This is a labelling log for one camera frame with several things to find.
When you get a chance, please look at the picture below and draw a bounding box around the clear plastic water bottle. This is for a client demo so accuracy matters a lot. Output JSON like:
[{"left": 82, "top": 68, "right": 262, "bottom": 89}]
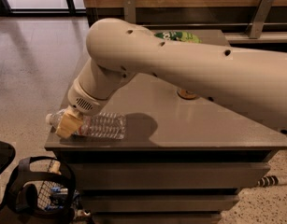
[{"left": 46, "top": 109, "right": 126, "bottom": 140}]

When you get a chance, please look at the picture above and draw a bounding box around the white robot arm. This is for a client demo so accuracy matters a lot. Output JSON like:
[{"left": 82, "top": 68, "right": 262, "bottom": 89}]
[{"left": 56, "top": 18, "right": 287, "bottom": 138}]

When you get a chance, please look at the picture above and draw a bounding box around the left metal bracket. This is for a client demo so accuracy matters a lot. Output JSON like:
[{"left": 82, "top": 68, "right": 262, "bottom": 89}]
[{"left": 123, "top": 0, "right": 136, "bottom": 23}]

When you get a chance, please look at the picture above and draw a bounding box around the black chair seat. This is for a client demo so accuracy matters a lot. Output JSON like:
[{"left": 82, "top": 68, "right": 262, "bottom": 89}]
[{"left": 0, "top": 141, "right": 16, "bottom": 174}]

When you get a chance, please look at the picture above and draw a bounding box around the green chip bag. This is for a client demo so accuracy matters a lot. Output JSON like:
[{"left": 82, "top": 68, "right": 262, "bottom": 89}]
[{"left": 154, "top": 31, "right": 201, "bottom": 43}]

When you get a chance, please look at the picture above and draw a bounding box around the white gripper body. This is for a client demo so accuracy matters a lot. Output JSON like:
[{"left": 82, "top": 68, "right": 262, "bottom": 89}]
[{"left": 67, "top": 79, "right": 107, "bottom": 116}]

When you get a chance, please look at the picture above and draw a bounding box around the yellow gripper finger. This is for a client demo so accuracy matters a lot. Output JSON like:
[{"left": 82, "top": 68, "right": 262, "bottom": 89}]
[{"left": 56, "top": 106, "right": 83, "bottom": 138}]

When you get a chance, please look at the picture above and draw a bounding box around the metal bracket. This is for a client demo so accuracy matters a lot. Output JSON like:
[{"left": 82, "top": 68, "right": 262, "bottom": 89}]
[
  {"left": 123, "top": 0, "right": 136, "bottom": 23},
  {"left": 246, "top": 0, "right": 274, "bottom": 39}
]

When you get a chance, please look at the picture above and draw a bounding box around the black wire mesh basket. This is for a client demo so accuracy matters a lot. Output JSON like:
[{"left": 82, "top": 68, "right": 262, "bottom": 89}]
[{"left": 1, "top": 156, "right": 79, "bottom": 224}]

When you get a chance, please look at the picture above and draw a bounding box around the right metal bracket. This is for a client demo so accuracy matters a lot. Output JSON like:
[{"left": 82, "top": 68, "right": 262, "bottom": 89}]
[{"left": 246, "top": 0, "right": 274, "bottom": 39}]

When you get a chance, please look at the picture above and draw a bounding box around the gold soda can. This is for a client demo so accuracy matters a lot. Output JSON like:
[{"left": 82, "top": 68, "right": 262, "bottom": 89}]
[{"left": 177, "top": 89, "right": 198, "bottom": 100}]

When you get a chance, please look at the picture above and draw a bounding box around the grey drawer cabinet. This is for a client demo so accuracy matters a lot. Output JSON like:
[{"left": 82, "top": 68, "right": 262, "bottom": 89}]
[{"left": 44, "top": 29, "right": 287, "bottom": 224}]

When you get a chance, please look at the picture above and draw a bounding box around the striped pole on floor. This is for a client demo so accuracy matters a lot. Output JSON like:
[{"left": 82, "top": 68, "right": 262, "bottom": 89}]
[{"left": 257, "top": 175, "right": 287, "bottom": 187}]

